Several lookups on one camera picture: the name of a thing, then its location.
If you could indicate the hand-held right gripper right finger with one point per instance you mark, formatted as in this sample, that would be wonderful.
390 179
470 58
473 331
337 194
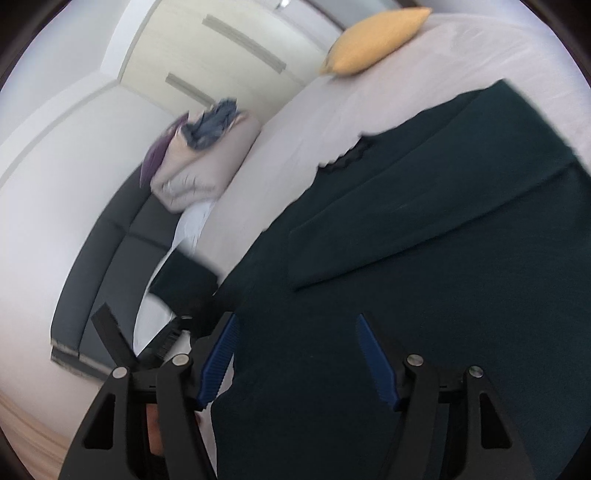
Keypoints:
374 360

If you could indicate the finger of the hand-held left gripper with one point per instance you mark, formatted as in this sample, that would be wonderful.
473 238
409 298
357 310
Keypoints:
164 342
108 332

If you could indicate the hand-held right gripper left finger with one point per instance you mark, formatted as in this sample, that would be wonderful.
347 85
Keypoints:
219 360

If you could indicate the dark green towel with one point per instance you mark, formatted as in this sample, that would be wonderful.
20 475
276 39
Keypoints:
415 277

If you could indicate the crumpled blue clothes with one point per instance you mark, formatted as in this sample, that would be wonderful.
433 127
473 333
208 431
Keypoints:
210 127

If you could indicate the dark grey headboard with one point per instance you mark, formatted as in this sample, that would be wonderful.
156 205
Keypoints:
106 258

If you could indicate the folded beige duvet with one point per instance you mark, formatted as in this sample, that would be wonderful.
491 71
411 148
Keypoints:
207 170

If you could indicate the purple cloth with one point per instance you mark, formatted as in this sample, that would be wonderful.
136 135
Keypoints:
154 159

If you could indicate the cream wardrobe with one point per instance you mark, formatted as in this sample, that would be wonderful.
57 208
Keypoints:
240 78

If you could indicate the yellow pillow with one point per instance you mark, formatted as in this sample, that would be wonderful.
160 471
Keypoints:
374 41

